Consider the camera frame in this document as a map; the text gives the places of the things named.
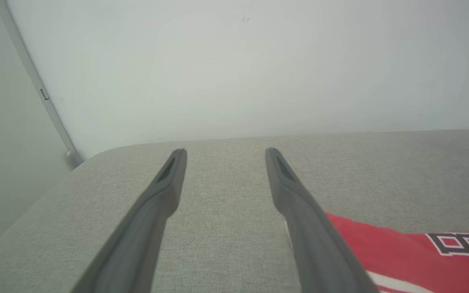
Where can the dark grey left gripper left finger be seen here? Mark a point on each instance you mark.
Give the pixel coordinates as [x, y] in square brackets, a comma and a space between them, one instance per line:
[136, 244]

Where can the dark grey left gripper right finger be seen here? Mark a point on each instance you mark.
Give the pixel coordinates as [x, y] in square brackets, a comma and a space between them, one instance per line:
[320, 252]

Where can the red lettered garment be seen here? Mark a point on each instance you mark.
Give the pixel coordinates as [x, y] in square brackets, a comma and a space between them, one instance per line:
[401, 260]

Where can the grey wall corner strip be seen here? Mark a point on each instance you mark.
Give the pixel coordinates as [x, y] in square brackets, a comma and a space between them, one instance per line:
[43, 93]

